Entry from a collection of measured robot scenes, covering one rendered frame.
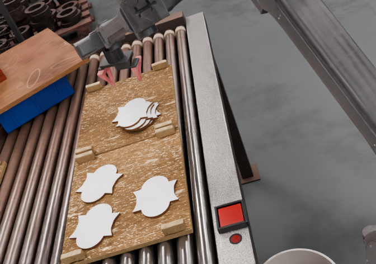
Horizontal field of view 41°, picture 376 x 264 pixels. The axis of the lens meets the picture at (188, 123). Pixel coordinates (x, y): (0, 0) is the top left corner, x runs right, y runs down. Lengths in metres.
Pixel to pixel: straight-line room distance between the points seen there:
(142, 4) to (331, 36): 0.50
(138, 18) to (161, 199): 0.49
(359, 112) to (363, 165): 1.95
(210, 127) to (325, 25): 0.91
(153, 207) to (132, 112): 0.44
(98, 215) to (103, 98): 0.61
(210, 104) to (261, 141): 1.24
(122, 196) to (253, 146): 1.52
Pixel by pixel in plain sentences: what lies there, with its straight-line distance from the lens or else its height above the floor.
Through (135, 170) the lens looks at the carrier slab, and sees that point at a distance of 1.47.
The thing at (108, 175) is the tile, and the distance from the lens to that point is 1.49.
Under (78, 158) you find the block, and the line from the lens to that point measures 1.59.
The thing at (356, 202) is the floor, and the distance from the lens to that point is 2.44.
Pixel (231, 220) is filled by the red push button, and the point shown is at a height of 0.93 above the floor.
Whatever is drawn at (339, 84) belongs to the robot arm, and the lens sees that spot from 0.65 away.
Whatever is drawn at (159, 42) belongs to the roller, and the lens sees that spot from 2.12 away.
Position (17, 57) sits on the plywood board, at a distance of 2.26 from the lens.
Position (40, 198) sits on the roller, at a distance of 1.60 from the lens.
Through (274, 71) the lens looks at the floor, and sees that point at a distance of 3.38.
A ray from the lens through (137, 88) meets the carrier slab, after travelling 1.83.
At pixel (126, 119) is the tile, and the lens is 1.63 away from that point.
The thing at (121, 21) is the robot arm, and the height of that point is 1.39.
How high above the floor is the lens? 1.83
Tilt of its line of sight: 35 degrees down
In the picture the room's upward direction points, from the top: 22 degrees counter-clockwise
